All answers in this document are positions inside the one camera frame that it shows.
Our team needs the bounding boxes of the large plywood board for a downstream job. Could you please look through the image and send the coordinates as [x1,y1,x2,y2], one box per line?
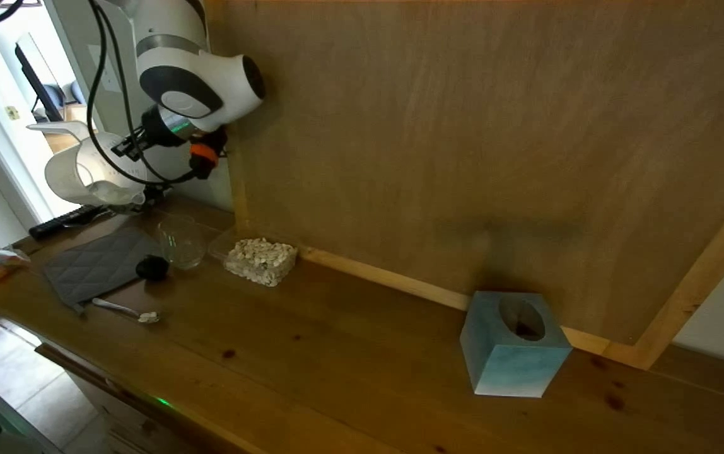
[205,0,724,366]

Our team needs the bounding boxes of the blue wooden cube box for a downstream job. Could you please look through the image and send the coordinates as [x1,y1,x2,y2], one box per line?
[458,290,572,400]

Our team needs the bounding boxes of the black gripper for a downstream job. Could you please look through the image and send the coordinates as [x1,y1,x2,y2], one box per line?
[113,106,227,179]

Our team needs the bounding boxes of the clear glass cup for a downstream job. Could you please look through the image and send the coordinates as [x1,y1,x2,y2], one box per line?
[157,214,205,270]

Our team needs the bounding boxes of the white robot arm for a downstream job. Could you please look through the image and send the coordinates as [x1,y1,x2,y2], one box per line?
[109,0,265,179]

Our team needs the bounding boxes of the black round lid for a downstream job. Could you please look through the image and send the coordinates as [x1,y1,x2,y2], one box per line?
[137,256,168,282]

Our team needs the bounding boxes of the black remote control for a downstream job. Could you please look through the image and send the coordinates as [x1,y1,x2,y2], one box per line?
[28,205,109,243]

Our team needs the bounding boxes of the grey quilted pot holder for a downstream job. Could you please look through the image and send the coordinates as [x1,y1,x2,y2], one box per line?
[39,228,158,310]

